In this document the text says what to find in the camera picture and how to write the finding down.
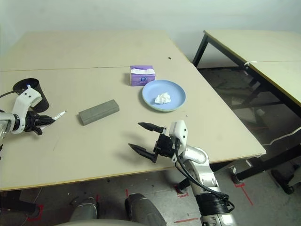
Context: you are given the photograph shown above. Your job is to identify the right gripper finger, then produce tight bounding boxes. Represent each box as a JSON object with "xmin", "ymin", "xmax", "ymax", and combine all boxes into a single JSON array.
[
  {"xmin": 128, "ymin": 143, "xmax": 158, "ymax": 164},
  {"xmin": 137, "ymin": 122, "xmax": 165, "ymax": 134}
]

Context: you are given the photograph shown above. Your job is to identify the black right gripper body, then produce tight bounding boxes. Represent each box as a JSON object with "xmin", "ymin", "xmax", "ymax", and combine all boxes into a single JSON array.
[{"xmin": 152, "ymin": 127, "xmax": 179, "ymax": 164}]

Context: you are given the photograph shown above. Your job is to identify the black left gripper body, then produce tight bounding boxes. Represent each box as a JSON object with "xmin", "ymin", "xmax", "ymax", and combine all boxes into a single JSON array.
[{"xmin": 23, "ymin": 111, "xmax": 41, "ymax": 132}]

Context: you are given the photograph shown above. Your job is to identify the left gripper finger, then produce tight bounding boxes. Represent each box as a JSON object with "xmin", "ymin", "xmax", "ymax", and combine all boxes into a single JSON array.
[
  {"xmin": 32, "ymin": 126, "xmax": 49, "ymax": 136},
  {"xmin": 35, "ymin": 115, "xmax": 56, "ymax": 126}
]

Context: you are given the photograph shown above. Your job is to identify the white marker with black cap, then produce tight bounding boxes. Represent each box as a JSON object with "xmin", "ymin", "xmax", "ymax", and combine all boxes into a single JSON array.
[{"xmin": 41, "ymin": 110, "xmax": 67, "ymax": 130}]

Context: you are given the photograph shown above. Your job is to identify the white tissue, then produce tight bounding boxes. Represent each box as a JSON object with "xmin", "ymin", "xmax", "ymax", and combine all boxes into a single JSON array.
[{"xmin": 154, "ymin": 92, "xmax": 172, "ymax": 105}]

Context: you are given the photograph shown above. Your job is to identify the blue plate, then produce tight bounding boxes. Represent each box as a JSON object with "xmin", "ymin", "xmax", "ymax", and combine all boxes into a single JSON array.
[{"xmin": 142, "ymin": 80, "xmax": 187, "ymax": 112}]

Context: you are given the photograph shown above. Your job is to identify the grey glasses case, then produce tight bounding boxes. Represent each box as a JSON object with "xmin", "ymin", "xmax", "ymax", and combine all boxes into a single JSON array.
[{"xmin": 78, "ymin": 99, "xmax": 120, "ymax": 126}]

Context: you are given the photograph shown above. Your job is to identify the black plastic cup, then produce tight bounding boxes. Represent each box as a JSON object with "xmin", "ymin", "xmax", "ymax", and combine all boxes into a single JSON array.
[{"xmin": 12, "ymin": 78, "xmax": 50, "ymax": 113}]

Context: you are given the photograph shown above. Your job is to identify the purple tissue pack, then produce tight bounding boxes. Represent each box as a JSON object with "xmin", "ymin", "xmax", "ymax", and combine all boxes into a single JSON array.
[{"xmin": 129, "ymin": 65, "xmax": 157, "ymax": 87}]

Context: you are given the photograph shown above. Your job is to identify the grey robot right leg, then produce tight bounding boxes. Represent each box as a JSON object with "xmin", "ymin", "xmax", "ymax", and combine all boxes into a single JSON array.
[{"xmin": 124, "ymin": 193, "xmax": 166, "ymax": 226}]

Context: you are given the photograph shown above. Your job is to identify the grey robot leg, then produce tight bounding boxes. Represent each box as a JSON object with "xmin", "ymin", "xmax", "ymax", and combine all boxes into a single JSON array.
[
  {"xmin": 124, "ymin": 193, "xmax": 166, "ymax": 226},
  {"xmin": 69, "ymin": 197, "xmax": 99, "ymax": 222}
]

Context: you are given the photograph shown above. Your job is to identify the grey robot left leg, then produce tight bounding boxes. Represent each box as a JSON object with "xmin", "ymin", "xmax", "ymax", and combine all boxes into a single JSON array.
[{"xmin": 69, "ymin": 197, "xmax": 99, "ymax": 222}]

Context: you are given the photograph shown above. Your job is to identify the grey robot torso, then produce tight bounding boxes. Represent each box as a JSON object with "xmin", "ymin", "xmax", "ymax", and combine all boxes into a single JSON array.
[{"xmin": 55, "ymin": 218, "xmax": 132, "ymax": 226}]

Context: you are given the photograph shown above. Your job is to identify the side table with black legs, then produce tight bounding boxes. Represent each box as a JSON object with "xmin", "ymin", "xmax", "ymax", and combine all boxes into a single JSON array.
[{"xmin": 192, "ymin": 30, "xmax": 301, "ymax": 113}]

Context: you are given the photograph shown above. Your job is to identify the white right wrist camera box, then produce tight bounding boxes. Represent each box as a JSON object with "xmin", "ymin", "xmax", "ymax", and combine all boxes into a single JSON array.
[{"xmin": 168, "ymin": 120, "xmax": 188, "ymax": 163}]

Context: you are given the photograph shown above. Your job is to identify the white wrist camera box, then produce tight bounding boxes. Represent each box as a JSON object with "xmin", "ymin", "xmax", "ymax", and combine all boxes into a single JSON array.
[
  {"xmin": 168, "ymin": 120, "xmax": 188, "ymax": 163},
  {"xmin": 11, "ymin": 85, "xmax": 42, "ymax": 134}
]

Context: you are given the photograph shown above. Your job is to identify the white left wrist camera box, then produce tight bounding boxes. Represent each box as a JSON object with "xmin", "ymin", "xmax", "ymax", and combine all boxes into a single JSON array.
[{"xmin": 11, "ymin": 85, "xmax": 42, "ymax": 134}]

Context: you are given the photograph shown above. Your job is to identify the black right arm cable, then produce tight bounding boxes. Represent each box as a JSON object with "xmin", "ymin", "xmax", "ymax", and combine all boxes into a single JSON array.
[{"xmin": 174, "ymin": 137, "xmax": 236, "ymax": 214}]

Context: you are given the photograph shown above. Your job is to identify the black table frame foot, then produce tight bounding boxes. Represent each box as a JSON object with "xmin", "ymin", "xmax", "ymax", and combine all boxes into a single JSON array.
[
  {"xmin": 0, "ymin": 200, "xmax": 40, "ymax": 215},
  {"xmin": 176, "ymin": 147, "xmax": 301, "ymax": 193}
]

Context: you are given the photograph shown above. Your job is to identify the white cable on floor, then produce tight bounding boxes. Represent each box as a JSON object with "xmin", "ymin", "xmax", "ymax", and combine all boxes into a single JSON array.
[{"xmin": 263, "ymin": 127, "xmax": 301, "ymax": 146}]

